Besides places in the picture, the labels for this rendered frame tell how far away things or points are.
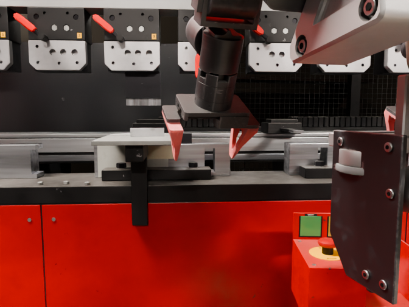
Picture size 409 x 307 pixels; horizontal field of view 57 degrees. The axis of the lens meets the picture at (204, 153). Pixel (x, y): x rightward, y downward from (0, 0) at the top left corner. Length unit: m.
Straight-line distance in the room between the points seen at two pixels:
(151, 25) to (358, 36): 0.88
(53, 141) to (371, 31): 1.25
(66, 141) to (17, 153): 0.26
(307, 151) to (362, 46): 0.88
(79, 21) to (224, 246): 0.72
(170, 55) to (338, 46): 1.38
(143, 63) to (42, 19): 0.29
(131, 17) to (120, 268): 0.67
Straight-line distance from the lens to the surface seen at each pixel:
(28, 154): 1.17
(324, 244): 0.80
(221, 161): 1.10
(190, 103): 0.57
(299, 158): 1.15
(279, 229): 1.05
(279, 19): 1.14
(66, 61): 1.12
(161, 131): 0.97
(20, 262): 1.12
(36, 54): 1.15
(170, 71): 1.62
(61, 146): 1.41
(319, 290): 0.77
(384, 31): 0.26
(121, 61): 1.09
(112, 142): 0.85
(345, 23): 0.26
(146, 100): 1.12
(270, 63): 1.11
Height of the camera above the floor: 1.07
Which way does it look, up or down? 7 degrees down
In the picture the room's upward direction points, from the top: straight up
